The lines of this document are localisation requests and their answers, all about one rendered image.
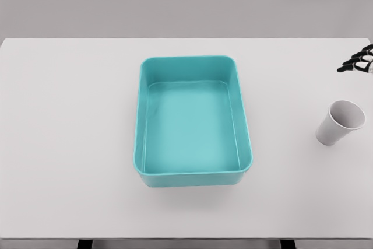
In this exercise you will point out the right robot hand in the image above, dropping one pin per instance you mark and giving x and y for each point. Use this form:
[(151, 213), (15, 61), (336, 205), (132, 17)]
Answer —
[(359, 61)]

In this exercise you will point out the teal plastic basket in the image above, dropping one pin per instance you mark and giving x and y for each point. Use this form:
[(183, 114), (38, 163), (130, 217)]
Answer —
[(192, 123)]

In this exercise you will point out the white paper cup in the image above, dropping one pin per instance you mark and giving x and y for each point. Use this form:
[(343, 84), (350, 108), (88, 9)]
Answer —
[(338, 125)]

